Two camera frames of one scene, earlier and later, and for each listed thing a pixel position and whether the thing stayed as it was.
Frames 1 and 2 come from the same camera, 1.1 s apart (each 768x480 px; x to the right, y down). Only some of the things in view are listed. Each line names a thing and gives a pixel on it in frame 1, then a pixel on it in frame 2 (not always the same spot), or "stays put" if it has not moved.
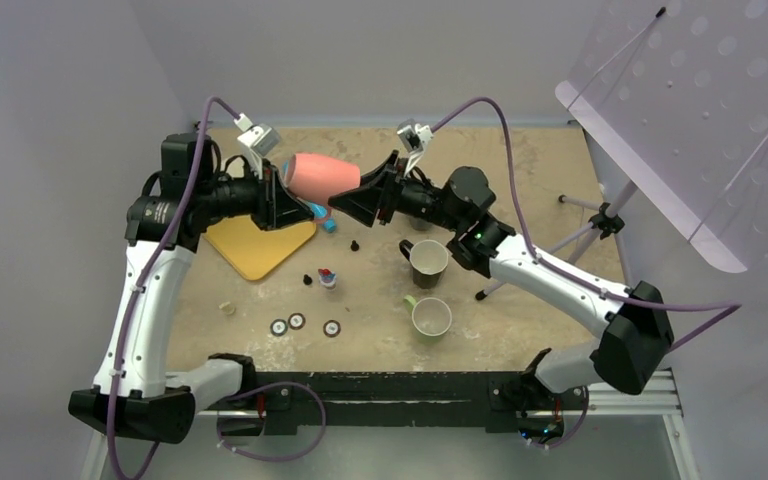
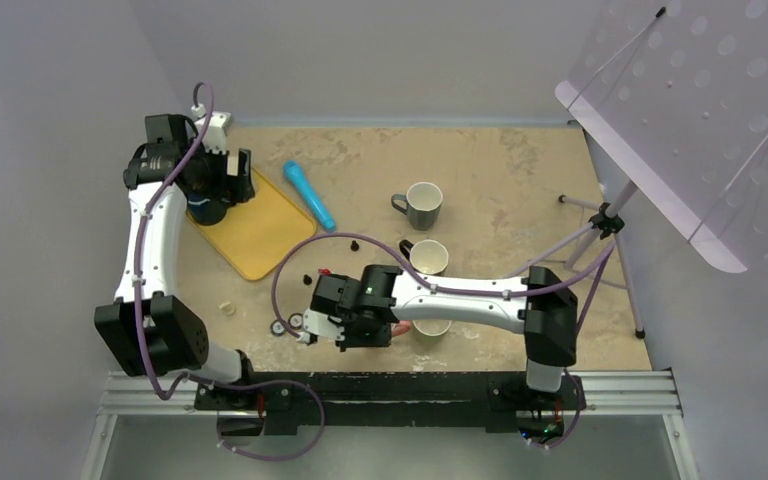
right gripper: [363, 203] -> [382, 337]
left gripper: [276, 206] -> [237, 187]
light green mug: [431, 317] stays put
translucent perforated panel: [705, 104] stays put
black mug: [428, 259] stays put
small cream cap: [227, 308] stays put
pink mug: [320, 178] -> [400, 328]
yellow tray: [252, 251] stays put
